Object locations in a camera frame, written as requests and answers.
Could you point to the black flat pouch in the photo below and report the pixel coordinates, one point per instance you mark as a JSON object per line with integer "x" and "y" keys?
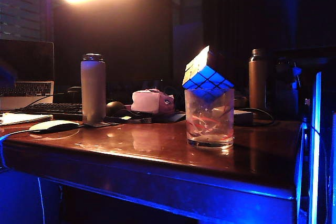
{"x": 131, "y": 119}

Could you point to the black round object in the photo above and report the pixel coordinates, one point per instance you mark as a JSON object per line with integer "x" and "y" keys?
{"x": 114, "y": 107}

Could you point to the Rubik's cube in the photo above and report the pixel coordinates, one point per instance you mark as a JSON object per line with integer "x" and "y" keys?
{"x": 202, "y": 74}

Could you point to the blue white hanging tag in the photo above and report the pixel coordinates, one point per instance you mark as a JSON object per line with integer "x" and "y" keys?
{"x": 297, "y": 73}

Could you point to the white insulated bottle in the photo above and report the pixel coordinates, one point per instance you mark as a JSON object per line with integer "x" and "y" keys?
{"x": 93, "y": 90}

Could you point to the printed clear glass cup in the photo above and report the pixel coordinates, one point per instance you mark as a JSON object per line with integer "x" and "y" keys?
{"x": 210, "y": 127}

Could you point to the white computer mouse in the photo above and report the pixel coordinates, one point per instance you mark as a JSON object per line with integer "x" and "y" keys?
{"x": 52, "y": 125}

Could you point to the window blinds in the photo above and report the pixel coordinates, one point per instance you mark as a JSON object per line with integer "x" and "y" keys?
{"x": 21, "y": 6}

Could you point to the blue lit upright panel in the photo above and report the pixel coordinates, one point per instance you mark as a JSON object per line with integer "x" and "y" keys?
{"x": 315, "y": 142}

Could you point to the black keyboard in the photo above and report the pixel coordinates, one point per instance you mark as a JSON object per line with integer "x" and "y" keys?
{"x": 50, "y": 108}

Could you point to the flat coaster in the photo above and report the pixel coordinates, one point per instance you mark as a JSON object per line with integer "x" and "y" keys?
{"x": 105, "y": 123}

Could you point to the white power adapter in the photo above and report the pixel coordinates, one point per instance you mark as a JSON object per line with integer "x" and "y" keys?
{"x": 242, "y": 117}

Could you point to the dark metal bottle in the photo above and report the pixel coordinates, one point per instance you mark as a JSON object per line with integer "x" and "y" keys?
{"x": 257, "y": 77}

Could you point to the white paper notebook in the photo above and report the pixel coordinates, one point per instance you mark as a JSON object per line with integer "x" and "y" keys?
{"x": 23, "y": 117}

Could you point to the dark flat tray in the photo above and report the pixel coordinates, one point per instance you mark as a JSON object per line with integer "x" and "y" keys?
{"x": 170, "y": 116}

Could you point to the silver laptop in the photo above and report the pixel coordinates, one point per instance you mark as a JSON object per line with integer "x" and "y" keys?
{"x": 29, "y": 61}

